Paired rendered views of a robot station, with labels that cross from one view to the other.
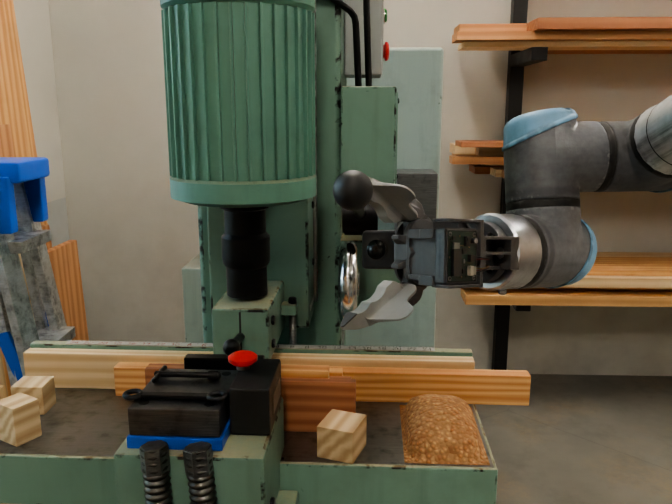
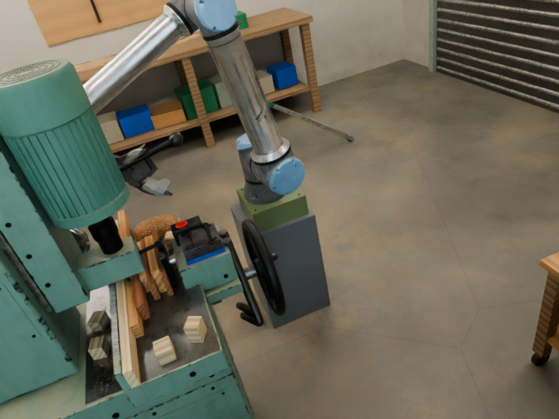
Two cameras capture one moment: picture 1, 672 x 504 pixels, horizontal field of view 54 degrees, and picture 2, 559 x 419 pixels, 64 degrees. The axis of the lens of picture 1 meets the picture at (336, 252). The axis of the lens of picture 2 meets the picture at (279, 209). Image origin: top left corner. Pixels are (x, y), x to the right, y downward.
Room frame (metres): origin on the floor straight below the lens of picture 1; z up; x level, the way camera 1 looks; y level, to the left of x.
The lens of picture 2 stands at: (0.66, 1.09, 1.64)
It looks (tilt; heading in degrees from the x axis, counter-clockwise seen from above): 34 degrees down; 254
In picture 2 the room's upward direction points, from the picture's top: 13 degrees counter-clockwise
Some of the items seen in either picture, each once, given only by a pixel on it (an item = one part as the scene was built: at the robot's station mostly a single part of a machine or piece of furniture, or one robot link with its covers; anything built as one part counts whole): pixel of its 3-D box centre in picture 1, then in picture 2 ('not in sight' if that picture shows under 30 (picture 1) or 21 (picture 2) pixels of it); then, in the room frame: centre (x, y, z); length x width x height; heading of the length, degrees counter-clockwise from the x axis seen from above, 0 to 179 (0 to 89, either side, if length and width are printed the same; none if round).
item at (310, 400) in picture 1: (261, 403); (161, 260); (0.71, 0.09, 0.93); 0.22 x 0.01 x 0.06; 87
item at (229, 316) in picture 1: (252, 324); (112, 264); (0.82, 0.11, 0.99); 0.14 x 0.07 x 0.09; 177
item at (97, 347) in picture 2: not in sight; (99, 347); (0.93, 0.18, 0.82); 0.04 x 0.03 x 0.04; 76
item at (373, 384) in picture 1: (319, 383); (128, 263); (0.80, 0.02, 0.92); 0.54 x 0.02 x 0.04; 87
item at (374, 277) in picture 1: (371, 274); not in sight; (0.98, -0.05, 1.02); 0.09 x 0.07 x 0.12; 87
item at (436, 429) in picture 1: (441, 417); (154, 224); (0.70, -0.12, 0.92); 0.14 x 0.09 x 0.04; 177
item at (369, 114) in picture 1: (369, 138); not in sight; (1.01, -0.05, 1.22); 0.09 x 0.08 x 0.15; 177
